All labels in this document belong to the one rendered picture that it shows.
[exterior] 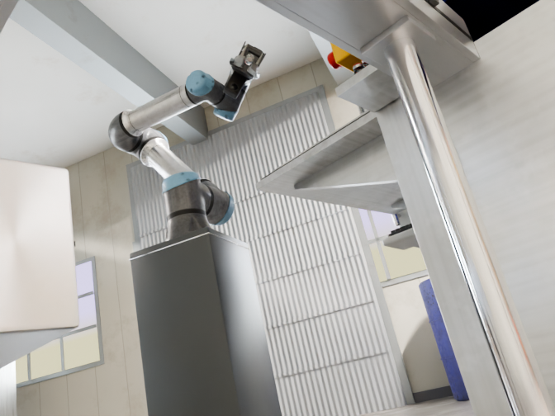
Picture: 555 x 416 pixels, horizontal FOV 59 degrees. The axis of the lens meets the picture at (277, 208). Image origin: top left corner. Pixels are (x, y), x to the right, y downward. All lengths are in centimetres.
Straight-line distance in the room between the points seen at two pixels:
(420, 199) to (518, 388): 43
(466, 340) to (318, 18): 60
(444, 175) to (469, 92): 30
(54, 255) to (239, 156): 502
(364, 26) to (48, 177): 55
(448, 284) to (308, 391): 383
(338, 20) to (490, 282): 43
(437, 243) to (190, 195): 75
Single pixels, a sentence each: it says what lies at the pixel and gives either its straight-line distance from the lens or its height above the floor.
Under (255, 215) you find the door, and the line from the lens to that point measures 506.
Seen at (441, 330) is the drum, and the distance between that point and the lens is 390.
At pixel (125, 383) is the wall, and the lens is 573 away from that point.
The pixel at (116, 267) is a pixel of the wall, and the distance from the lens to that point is 594.
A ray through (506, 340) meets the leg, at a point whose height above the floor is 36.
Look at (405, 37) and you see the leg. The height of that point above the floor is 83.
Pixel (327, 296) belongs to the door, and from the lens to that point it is 466.
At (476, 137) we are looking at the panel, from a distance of 97.
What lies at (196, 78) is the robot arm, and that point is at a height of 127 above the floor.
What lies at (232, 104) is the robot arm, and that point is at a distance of 163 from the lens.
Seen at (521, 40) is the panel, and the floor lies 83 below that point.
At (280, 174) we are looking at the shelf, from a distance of 125.
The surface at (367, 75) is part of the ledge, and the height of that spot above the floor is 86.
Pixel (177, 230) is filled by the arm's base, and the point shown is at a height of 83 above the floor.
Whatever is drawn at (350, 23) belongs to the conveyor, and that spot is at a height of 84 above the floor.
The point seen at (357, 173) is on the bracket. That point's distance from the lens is 120.
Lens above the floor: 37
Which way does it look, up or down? 20 degrees up
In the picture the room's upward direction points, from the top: 13 degrees counter-clockwise
